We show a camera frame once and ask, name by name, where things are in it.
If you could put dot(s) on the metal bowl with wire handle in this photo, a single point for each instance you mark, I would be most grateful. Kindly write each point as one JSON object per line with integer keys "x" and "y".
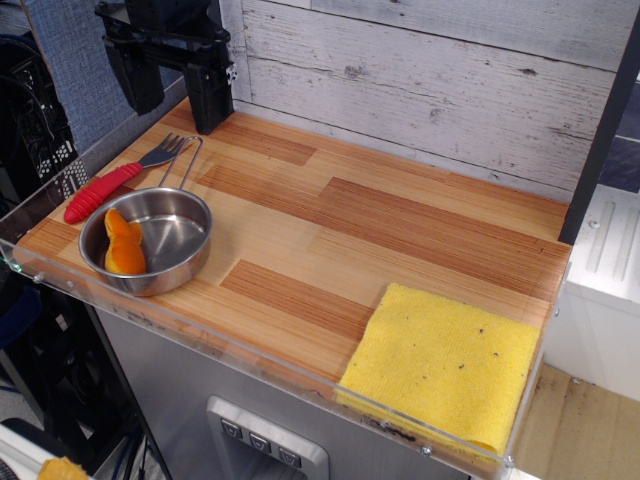
{"x": 176, "y": 228}

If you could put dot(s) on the fork with red handle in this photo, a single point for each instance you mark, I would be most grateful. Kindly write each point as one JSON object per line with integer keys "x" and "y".
{"x": 92, "y": 195}

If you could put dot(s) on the orange object bottom left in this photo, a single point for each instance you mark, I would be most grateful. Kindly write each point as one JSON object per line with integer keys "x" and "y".
{"x": 61, "y": 469}

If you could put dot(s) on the silver panel with buttons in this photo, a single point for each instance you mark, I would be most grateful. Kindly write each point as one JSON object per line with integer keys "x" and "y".
{"x": 250, "y": 446}

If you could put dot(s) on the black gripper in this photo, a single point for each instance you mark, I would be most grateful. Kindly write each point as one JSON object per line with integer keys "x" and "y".
{"x": 134, "y": 29}

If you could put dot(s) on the black crate with cables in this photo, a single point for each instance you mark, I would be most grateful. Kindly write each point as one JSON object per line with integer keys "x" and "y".
{"x": 36, "y": 140}

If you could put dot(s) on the white ribbed appliance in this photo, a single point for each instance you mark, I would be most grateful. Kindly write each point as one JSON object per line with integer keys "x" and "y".
{"x": 594, "y": 331}

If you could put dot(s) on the blue fabric divider panel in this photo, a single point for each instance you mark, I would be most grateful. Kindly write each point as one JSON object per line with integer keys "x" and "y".
{"x": 69, "y": 35}

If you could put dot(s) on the dark right frame post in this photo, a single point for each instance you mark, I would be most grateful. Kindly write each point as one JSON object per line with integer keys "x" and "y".
{"x": 612, "y": 114}

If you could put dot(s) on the orange toy in bowl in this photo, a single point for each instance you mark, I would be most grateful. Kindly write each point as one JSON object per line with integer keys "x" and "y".
{"x": 124, "y": 254}

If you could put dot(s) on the yellow cloth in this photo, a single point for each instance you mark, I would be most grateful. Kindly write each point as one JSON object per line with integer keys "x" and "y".
{"x": 440, "y": 369}

